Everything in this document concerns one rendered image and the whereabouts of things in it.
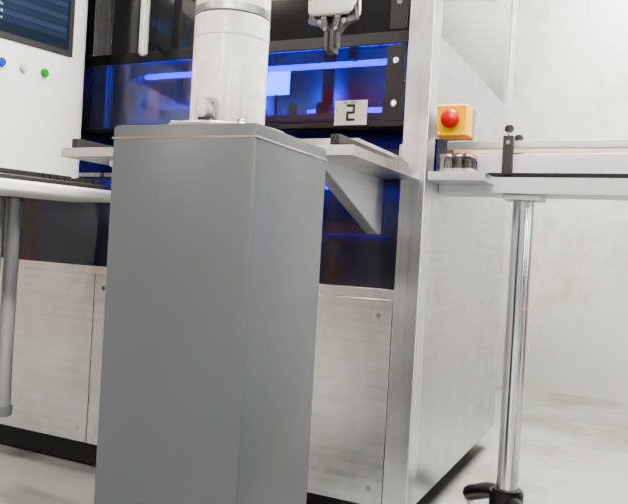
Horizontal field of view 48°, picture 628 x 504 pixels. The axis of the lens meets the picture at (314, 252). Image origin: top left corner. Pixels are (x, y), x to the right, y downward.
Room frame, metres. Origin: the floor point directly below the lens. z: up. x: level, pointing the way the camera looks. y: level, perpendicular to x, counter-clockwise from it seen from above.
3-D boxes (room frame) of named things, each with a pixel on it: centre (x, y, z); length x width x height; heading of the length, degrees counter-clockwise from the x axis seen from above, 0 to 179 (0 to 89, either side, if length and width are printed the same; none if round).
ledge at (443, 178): (1.66, -0.34, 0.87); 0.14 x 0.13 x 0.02; 155
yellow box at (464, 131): (1.63, -0.31, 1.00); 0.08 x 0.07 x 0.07; 155
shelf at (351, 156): (1.64, 0.15, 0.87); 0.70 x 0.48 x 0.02; 65
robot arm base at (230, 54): (1.14, 0.15, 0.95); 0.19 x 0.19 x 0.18
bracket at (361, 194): (1.53, -0.07, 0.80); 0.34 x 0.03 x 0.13; 155
